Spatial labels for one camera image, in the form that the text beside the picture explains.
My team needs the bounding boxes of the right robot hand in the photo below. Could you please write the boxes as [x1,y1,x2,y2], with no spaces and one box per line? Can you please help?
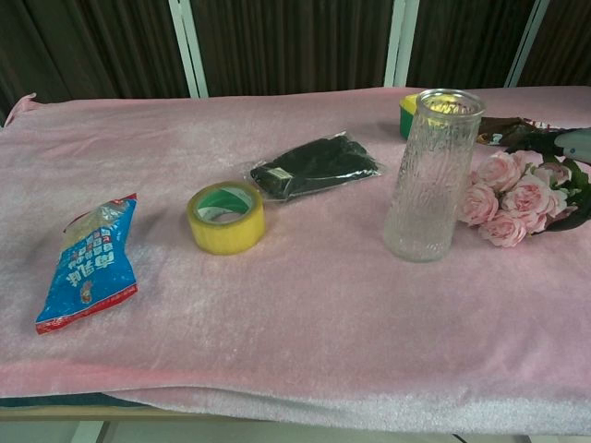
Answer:
[551,128,591,163]

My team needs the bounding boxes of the pink rose bouquet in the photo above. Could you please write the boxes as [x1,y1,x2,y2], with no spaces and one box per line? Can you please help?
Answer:
[459,131,591,248]

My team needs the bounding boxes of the clear textured glass vase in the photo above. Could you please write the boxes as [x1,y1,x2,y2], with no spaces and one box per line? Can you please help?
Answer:
[382,89,487,263]

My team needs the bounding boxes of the brown snack wrapper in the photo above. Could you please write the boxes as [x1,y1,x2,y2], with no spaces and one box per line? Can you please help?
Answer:
[477,116,591,147]

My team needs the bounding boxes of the dark brown slatted screen panel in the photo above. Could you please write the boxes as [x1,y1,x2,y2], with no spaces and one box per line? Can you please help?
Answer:
[189,0,394,98]
[525,0,591,88]
[405,0,539,90]
[0,0,191,126]

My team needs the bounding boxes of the yellow lidded green container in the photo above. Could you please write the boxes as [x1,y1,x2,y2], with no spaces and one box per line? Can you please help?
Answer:
[398,93,433,140]

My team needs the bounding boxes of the black gloves in plastic bag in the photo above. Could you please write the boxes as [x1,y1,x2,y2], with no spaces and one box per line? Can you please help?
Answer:
[239,130,392,211]

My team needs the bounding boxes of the pink plush table cloth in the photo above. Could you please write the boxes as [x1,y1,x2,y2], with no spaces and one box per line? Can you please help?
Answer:
[0,85,591,433]

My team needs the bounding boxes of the yellow packing tape roll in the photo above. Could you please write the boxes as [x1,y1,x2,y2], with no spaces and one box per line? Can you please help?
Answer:
[186,181,267,255]

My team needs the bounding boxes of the blue snack bag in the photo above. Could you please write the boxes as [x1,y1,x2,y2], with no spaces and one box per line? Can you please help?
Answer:
[35,193,140,336]

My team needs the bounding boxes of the white screen frame post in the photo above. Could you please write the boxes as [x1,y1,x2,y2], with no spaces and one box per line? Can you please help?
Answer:
[504,0,551,89]
[167,0,210,99]
[384,0,417,89]

